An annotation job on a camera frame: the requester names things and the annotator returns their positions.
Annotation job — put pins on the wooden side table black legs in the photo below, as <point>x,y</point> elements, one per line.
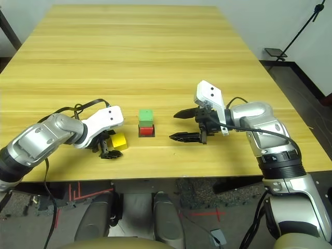
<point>9,28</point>

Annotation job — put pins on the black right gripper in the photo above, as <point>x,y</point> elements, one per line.
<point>207,120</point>

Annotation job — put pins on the yellow wooden block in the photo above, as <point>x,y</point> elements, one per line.
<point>119,141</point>

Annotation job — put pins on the red wooden block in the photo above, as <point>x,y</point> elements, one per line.
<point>145,130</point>

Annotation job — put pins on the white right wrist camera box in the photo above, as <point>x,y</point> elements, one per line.
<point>211,96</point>

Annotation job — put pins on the beige robot torso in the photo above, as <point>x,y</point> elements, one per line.
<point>114,246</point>

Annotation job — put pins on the black table frame beam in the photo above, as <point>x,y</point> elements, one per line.
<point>236,185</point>

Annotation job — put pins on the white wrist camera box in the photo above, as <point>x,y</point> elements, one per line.
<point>211,96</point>
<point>106,119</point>

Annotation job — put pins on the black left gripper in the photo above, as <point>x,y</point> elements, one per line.
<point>99,144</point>

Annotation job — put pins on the grey right robot leg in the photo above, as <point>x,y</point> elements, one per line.
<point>168,220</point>

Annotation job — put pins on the green wooden block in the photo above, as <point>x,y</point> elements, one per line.
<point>145,118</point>

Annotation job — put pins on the grey left robot leg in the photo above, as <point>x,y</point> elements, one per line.
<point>94,218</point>

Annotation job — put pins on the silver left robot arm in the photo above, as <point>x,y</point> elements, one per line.
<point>36,140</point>

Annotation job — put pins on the black tripod stand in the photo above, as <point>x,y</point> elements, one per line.
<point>298,33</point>

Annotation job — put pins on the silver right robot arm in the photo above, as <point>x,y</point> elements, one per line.
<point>272,129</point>

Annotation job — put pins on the black square pad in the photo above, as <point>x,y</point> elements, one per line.
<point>154,131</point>

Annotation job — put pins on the small grey floor box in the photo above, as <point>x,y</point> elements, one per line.
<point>218,236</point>

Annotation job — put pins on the grey robot leg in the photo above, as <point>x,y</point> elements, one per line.
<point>168,220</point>
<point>94,218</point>

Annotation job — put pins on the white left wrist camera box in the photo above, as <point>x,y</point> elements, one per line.
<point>106,119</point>

